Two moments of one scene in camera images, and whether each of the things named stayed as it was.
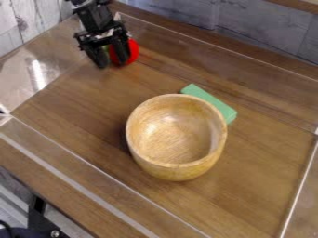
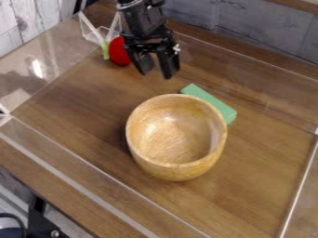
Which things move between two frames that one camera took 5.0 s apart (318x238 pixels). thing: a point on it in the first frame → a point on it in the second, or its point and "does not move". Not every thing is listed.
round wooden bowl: x=175 y=135 does not move
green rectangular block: x=197 y=91 does not move
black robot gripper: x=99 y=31 → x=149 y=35
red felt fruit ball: x=132 y=51 does not move
